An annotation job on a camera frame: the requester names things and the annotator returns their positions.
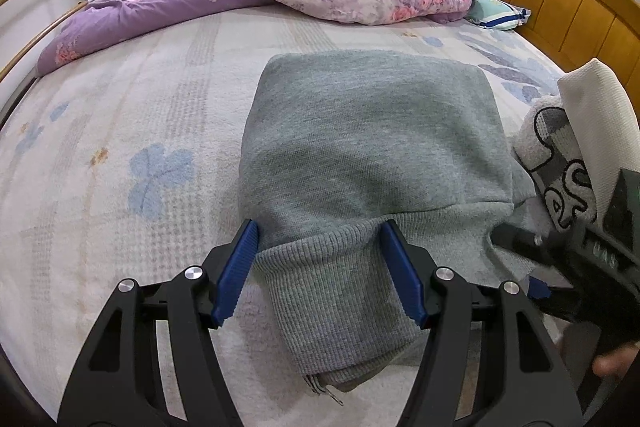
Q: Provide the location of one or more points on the white grey printed sweatshirt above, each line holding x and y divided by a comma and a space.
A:
575, 145

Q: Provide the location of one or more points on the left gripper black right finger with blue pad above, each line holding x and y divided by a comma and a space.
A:
488, 360

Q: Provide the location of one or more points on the green blue striped pillow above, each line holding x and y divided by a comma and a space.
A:
497, 14

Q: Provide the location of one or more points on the wooden bed side rail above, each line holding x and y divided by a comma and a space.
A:
26, 27

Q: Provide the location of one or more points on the white patterned bed sheet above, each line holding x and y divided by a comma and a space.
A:
124, 163

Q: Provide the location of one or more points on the grey hooded sweatshirt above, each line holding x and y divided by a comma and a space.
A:
335, 144

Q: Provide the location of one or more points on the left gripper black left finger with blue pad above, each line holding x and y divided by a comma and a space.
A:
116, 378

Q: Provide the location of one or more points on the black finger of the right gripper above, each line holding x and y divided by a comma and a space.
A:
527, 244

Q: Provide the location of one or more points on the person's hand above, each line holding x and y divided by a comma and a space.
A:
617, 362

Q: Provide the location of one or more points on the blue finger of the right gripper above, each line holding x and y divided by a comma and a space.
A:
538, 289

